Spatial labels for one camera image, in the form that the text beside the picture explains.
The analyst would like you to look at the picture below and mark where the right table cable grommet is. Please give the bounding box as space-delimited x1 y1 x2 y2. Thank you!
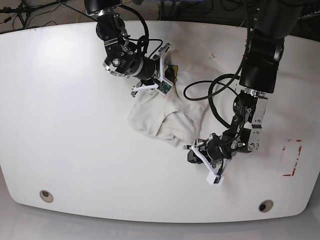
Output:
258 199 274 213

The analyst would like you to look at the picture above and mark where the left table cable grommet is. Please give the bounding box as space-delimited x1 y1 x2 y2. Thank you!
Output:
39 190 54 204

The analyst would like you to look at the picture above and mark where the red tape rectangle marking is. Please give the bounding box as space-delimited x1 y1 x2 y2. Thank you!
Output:
279 139 303 177

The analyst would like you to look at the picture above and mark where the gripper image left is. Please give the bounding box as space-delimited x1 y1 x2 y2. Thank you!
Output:
129 43 177 97

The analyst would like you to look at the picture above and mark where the white T-shirt with yellow logo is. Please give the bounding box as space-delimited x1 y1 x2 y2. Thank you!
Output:
126 48 241 149

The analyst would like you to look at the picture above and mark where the wrist camera board image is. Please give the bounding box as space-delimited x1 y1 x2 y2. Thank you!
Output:
206 172 224 186
156 80 173 96

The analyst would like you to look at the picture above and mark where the wrist camera board image right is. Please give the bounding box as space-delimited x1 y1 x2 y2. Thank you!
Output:
206 172 224 186

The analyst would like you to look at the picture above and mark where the table cable grommet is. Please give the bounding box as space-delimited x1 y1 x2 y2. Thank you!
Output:
39 190 54 204
258 199 274 213

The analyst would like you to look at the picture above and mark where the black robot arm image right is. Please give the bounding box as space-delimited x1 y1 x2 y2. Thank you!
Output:
184 0 307 178

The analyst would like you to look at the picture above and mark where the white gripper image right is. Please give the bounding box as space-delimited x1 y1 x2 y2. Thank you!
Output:
182 132 237 176

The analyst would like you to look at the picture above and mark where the black tripod stand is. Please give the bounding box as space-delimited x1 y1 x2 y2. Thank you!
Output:
0 0 60 30

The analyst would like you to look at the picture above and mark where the wrist camera board image left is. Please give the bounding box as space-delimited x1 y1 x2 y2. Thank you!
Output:
156 80 173 96

